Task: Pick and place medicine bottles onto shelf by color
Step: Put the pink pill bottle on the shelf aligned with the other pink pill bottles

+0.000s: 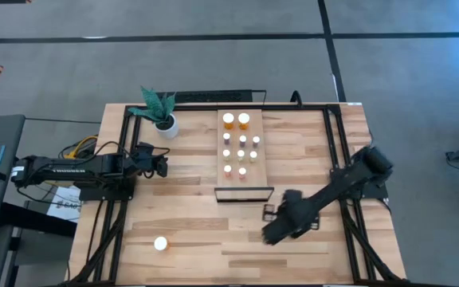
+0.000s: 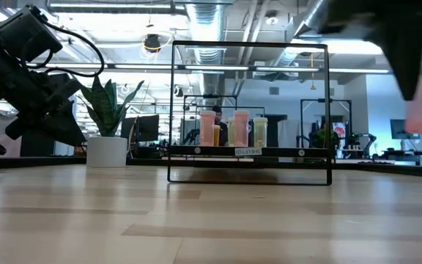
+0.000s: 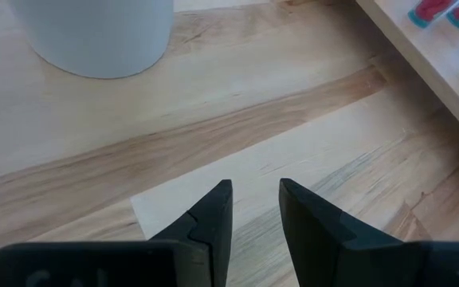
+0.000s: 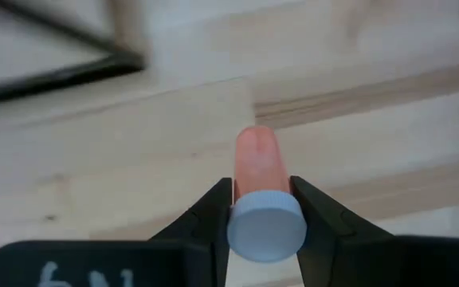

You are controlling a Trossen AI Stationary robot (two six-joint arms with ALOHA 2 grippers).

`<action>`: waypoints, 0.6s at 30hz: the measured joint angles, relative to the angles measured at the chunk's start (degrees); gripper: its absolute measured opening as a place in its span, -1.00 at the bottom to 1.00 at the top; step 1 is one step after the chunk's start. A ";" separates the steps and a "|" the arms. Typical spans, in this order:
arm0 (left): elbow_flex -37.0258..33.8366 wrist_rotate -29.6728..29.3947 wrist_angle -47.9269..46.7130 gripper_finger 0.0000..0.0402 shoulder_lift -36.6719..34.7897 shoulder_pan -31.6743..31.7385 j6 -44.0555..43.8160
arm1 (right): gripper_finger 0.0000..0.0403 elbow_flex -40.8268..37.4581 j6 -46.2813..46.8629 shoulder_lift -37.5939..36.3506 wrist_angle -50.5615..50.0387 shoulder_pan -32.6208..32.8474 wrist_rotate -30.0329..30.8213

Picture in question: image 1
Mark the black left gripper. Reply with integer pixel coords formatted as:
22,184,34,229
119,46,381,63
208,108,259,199
127,142,170,179

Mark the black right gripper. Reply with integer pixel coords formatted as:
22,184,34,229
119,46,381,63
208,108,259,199
261,190,320,246

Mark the white plant pot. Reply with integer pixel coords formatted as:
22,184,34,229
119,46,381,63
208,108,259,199
153,113,180,140

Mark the green snake plant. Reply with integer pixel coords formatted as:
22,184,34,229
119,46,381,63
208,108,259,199
127,85,177,124

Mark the black perforated floor strip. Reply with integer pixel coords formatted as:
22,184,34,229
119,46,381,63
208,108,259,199
155,89,253,104

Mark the white printed paper sheet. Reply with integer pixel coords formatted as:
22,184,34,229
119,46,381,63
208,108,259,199
45,185,82,222

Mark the black side bench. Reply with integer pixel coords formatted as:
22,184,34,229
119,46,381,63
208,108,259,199
0,201,78,287

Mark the black aluminium table frame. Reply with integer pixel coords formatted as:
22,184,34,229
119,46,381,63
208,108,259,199
68,103,408,287

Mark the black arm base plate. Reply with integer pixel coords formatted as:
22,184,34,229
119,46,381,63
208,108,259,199
330,167,390,200
78,181,137,202

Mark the yellow cable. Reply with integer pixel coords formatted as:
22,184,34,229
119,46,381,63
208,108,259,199
60,135,99,159

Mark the wooden shelf with black frame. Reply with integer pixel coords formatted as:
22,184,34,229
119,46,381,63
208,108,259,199
213,89,276,203

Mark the black looped cable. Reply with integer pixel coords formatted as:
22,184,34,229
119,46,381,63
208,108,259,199
290,90,304,109

